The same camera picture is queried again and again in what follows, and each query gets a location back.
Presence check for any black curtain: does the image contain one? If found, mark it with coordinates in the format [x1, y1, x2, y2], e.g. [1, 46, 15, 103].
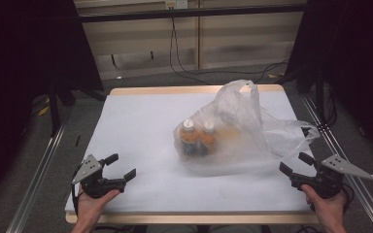
[285, 0, 373, 163]
[0, 0, 105, 208]

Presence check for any clear plastic bag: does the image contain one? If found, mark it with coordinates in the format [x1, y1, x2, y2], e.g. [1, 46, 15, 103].
[173, 79, 322, 178]

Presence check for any black cable bundle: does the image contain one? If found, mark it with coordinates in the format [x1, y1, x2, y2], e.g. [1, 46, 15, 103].
[302, 82, 338, 136]

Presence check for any white wall socket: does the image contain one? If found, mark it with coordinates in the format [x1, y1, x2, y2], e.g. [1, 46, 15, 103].
[164, 0, 188, 10]

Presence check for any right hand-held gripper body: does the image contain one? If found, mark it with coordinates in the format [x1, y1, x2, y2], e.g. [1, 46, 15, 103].
[289, 153, 373, 199]

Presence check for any person's left hand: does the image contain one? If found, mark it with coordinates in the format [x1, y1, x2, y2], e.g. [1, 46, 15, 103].
[74, 188, 121, 227]

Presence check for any black stand pole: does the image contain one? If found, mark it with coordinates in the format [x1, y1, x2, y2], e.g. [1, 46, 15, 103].
[315, 69, 325, 127]

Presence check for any person's right hand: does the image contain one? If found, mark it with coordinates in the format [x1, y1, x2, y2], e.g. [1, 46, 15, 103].
[300, 183, 348, 226]

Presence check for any wooden table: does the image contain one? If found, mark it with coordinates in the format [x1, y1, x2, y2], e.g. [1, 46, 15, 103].
[65, 84, 338, 225]

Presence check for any metal floor rail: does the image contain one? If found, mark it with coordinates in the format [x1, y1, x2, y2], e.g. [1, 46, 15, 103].
[300, 93, 373, 233]
[5, 110, 73, 233]

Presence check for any black horizontal bar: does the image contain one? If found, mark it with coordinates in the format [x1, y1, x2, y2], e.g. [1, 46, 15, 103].
[77, 4, 307, 23]

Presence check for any orange juice bottle white cap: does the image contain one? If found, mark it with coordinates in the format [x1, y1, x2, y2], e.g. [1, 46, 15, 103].
[198, 120, 218, 155]
[179, 118, 199, 157]

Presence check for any black hanging cable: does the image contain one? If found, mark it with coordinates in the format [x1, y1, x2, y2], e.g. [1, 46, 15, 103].
[169, 17, 210, 85]

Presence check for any black floor cable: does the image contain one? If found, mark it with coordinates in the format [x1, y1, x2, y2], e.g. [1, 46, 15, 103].
[174, 57, 290, 85]

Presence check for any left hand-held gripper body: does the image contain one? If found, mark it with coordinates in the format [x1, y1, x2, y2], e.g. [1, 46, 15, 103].
[71, 154, 126, 199]

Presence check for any white table mat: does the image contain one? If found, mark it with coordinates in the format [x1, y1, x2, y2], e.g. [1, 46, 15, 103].
[64, 91, 324, 215]

